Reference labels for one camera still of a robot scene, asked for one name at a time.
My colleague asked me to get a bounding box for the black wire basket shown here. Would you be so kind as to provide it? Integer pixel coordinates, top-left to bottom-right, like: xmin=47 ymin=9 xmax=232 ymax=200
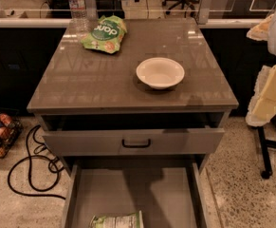
xmin=0 ymin=112 xmax=23 ymax=159

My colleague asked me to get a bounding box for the green jalapeno chip bag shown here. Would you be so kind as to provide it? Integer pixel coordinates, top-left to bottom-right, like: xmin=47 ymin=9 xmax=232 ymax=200
xmin=88 ymin=211 xmax=144 ymax=228

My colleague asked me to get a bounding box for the brown bottle in basket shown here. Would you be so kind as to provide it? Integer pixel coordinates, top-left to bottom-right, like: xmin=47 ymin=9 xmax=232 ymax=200
xmin=0 ymin=113 xmax=14 ymax=128

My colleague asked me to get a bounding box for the grey drawer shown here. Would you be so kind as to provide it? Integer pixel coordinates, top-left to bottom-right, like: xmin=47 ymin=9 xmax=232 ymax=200
xmin=61 ymin=160 xmax=211 ymax=228
xmin=44 ymin=127 xmax=225 ymax=156

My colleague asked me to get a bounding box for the clear plastic water bottle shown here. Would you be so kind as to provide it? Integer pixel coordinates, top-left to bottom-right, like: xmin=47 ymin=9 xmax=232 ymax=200
xmin=68 ymin=0 xmax=89 ymax=38

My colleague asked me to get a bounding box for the black drawer handle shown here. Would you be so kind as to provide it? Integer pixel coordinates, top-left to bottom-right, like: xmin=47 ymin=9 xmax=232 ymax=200
xmin=121 ymin=139 xmax=152 ymax=149

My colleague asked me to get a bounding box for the grey top drawer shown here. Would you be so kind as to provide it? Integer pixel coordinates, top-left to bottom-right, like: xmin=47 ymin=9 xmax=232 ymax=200
xmin=44 ymin=127 xmax=225 ymax=156

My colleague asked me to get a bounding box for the grey drawer cabinet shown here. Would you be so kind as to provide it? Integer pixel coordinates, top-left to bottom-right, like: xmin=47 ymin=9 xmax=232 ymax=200
xmin=27 ymin=17 xmax=240 ymax=228

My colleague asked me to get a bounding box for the black floor cable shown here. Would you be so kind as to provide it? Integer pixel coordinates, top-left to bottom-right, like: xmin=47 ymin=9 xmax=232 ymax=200
xmin=7 ymin=124 xmax=66 ymax=200

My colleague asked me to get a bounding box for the grey middle drawer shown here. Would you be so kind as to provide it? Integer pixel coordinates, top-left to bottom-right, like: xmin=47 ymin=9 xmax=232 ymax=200
xmin=61 ymin=160 xmax=211 ymax=228

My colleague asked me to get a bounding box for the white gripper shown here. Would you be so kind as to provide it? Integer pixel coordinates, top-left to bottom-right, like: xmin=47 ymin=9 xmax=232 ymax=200
xmin=246 ymin=10 xmax=276 ymax=127

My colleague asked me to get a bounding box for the orange item in basket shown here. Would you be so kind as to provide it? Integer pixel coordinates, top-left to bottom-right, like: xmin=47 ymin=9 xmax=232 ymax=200
xmin=0 ymin=126 xmax=10 ymax=140

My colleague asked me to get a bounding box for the green snack bag on counter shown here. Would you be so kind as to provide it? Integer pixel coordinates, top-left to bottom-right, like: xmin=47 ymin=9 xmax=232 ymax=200
xmin=81 ymin=15 xmax=127 ymax=54

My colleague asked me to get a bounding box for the white bowl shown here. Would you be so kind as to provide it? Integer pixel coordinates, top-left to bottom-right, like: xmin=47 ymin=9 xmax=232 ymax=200
xmin=136 ymin=57 xmax=185 ymax=89

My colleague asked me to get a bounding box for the black stand leg with caster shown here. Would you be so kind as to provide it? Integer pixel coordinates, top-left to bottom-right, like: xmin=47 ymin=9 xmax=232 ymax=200
xmin=257 ymin=126 xmax=276 ymax=180

